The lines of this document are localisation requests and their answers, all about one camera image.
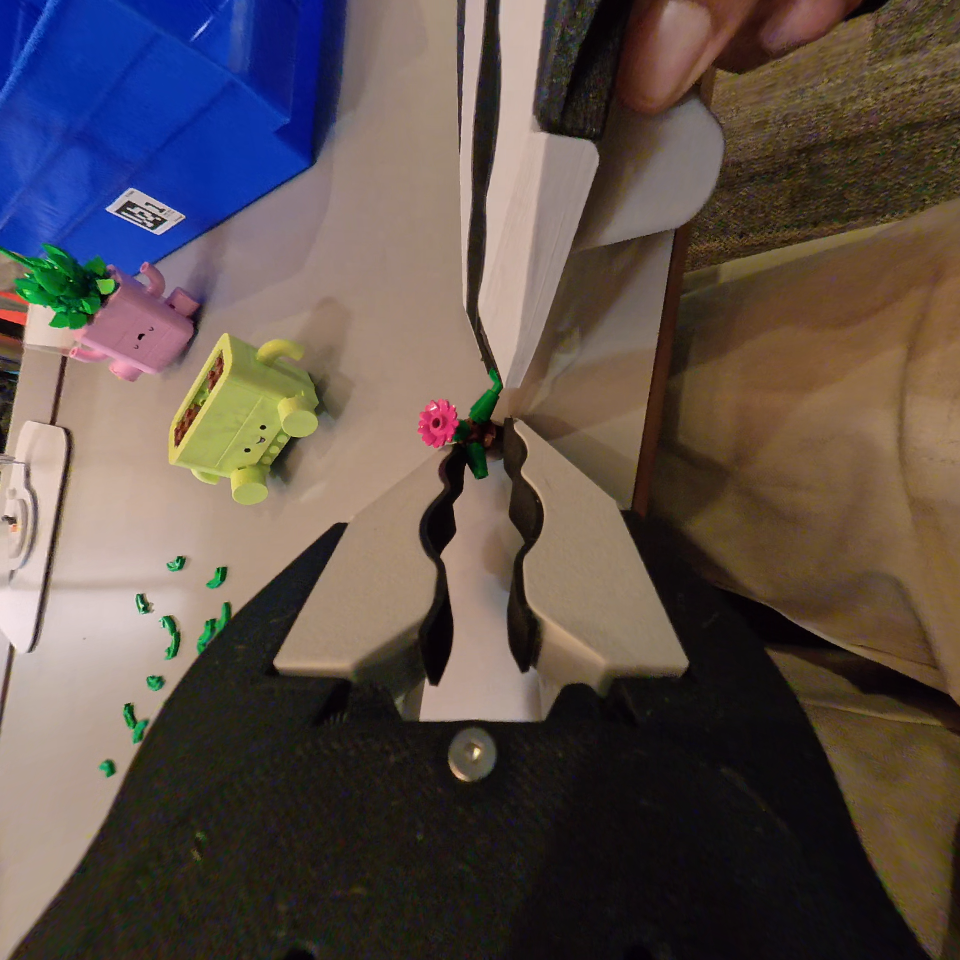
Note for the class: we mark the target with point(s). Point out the lilac toy brick plant pot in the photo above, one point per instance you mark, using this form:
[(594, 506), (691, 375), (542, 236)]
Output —
[(142, 330)]

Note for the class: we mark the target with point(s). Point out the scattered green toy leaves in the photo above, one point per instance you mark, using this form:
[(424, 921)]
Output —
[(171, 637)]

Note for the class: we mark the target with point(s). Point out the person's right hand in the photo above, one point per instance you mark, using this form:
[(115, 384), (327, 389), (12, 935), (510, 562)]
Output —
[(675, 45)]

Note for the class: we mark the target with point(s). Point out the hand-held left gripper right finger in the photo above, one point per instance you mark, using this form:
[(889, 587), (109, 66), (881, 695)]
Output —
[(600, 600)]

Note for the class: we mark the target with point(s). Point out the pink toy brick flower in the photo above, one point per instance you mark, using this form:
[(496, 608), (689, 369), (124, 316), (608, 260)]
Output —
[(439, 422)]

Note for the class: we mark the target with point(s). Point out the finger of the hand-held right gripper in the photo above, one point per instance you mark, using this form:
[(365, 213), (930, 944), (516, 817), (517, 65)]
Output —
[(532, 225), (469, 150)]

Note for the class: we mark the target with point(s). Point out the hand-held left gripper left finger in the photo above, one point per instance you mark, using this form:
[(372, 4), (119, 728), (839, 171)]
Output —
[(352, 600)]

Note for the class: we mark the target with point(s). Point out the white booklet stand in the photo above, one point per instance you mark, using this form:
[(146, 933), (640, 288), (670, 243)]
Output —
[(37, 525)]

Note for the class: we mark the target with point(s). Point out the lime green toy brick pot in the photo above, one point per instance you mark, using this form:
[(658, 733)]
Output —
[(240, 397)]

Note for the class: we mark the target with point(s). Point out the labelled blue plastic bin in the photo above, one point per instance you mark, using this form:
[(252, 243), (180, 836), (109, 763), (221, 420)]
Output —
[(150, 112)]

